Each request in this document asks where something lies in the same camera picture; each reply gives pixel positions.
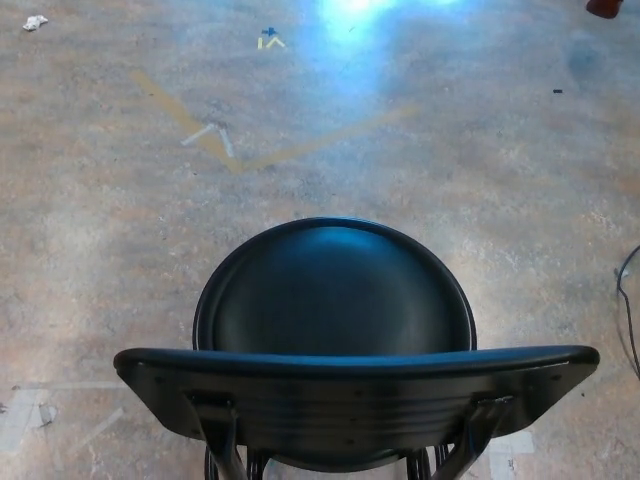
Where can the black swivel chair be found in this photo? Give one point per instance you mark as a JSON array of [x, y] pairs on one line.
[[330, 300]]

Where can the white tape angle mark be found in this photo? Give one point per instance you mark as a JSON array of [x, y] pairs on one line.
[[220, 135]]

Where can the yellow tape floor marker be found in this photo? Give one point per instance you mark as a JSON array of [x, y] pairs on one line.
[[270, 43]]

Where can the dark blue tape cross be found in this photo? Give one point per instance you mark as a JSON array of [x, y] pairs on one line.
[[270, 31]]

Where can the white tape floor cross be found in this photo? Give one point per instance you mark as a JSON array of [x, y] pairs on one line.
[[510, 445]]

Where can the clear tape floor patch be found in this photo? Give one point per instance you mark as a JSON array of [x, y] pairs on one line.
[[30, 415]]

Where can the crumpled white paper scrap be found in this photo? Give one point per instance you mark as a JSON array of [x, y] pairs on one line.
[[35, 22]]

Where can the red brown object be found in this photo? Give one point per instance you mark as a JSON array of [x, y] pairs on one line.
[[614, 7]]

